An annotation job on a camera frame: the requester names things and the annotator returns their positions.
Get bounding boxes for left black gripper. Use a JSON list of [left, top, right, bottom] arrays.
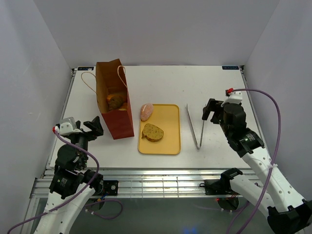
[[68, 115, 103, 168]]

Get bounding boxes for brown chocolate croissant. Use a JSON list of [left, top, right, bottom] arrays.
[[108, 97, 124, 111]]

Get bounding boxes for metal serving tongs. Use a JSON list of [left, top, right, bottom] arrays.
[[186, 103, 207, 150]]

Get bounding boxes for flower shaped golden bread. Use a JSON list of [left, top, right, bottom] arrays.
[[106, 92, 127, 102]]

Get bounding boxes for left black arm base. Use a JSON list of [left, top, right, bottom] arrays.
[[90, 173, 119, 196]]

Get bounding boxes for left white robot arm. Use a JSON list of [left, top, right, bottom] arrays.
[[35, 117, 104, 234]]

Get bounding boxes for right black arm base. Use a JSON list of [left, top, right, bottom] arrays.
[[199, 168, 243, 195]]

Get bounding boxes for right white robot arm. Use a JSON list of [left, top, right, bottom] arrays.
[[202, 98, 312, 234]]

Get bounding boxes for red paper bag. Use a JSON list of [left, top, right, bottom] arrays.
[[94, 59, 134, 139]]

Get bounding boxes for pink sugared bread roll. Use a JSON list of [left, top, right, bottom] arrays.
[[140, 103, 154, 121]]

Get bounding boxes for seeded bread slice top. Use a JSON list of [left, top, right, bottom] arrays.
[[141, 123, 164, 142]]

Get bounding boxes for yellow plastic tray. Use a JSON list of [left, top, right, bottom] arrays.
[[138, 104, 181, 155]]

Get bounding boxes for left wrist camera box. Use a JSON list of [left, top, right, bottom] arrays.
[[53, 117, 82, 136]]

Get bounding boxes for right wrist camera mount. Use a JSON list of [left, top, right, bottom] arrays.
[[221, 88, 242, 107]]

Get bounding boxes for aluminium frame rail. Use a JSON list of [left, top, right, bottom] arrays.
[[30, 168, 293, 198]]

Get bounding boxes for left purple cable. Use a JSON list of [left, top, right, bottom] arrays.
[[7, 131, 123, 234]]

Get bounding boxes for purple cable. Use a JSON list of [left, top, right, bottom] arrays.
[[225, 88, 281, 234], [7, 131, 123, 234]]

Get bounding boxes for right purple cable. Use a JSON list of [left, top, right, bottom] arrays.
[[225, 88, 281, 234]]

